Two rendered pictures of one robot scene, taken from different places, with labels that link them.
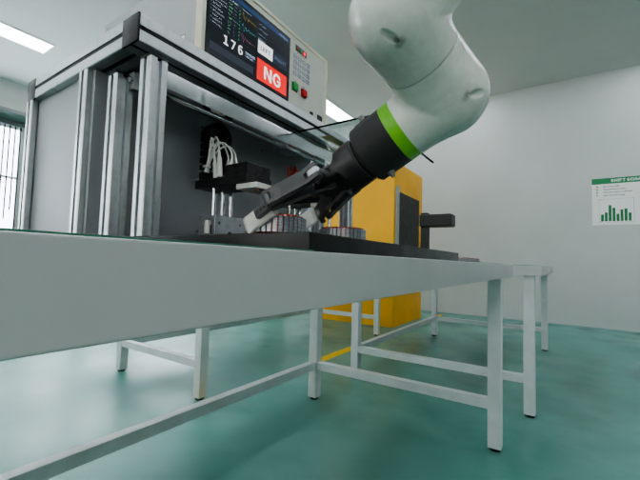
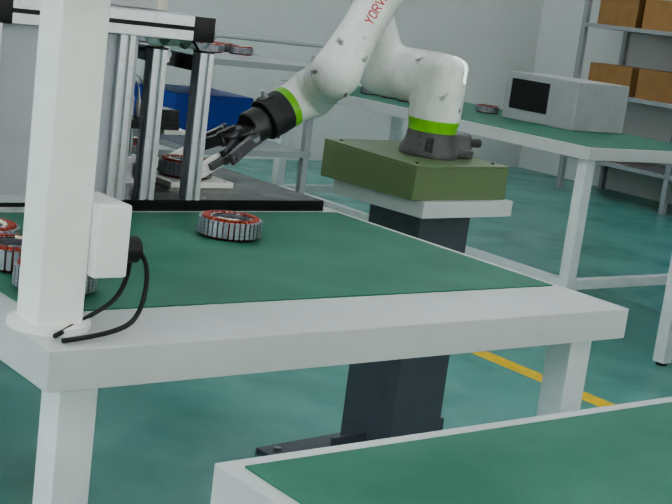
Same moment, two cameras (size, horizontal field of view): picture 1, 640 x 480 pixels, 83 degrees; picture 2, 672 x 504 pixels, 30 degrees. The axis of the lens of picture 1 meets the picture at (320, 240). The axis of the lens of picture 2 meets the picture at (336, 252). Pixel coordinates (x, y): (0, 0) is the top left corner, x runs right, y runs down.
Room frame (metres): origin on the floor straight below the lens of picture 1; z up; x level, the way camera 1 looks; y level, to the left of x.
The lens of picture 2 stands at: (-0.43, 2.45, 1.17)
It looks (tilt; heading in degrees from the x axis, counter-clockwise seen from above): 11 degrees down; 287
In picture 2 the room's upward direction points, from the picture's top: 7 degrees clockwise
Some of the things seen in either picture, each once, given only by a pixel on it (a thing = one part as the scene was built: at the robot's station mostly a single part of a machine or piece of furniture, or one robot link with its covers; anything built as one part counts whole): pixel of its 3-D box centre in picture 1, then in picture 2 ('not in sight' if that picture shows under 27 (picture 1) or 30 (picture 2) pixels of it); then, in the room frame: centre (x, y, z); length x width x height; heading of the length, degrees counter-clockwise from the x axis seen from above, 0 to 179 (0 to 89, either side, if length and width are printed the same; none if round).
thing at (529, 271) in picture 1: (465, 312); not in sight; (2.84, -1.14, 0.37); 1.85 x 1.10 x 0.75; 146
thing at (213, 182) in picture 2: not in sight; (183, 178); (0.66, 0.08, 0.78); 0.15 x 0.15 x 0.01; 56
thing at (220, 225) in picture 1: (221, 230); (122, 166); (0.74, 0.20, 0.80); 0.08 x 0.05 x 0.06; 146
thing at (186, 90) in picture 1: (280, 134); (124, 47); (0.82, 0.10, 1.03); 0.62 x 0.01 x 0.03; 146
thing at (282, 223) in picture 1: (275, 226); (185, 166); (0.66, 0.08, 0.80); 0.11 x 0.11 x 0.04
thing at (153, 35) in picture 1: (216, 124); (27, 5); (0.94, 0.28, 1.09); 0.68 x 0.44 x 0.05; 146
